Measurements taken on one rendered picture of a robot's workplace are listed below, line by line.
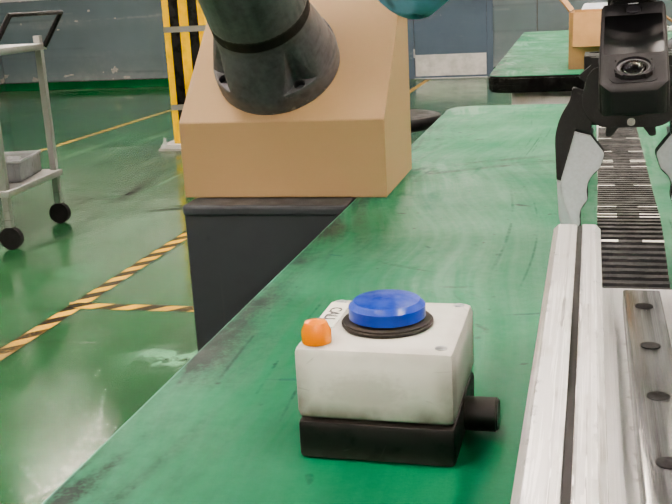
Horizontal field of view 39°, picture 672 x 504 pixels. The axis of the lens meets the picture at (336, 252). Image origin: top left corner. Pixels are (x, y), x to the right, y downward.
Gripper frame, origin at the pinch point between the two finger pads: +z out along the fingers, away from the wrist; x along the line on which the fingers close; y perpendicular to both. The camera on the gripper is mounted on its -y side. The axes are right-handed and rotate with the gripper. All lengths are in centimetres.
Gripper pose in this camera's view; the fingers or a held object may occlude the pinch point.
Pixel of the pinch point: (627, 236)
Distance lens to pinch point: 78.2
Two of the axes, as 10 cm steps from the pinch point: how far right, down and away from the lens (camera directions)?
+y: 2.5, -2.6, 9.3
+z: 0.5, 9.6, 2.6
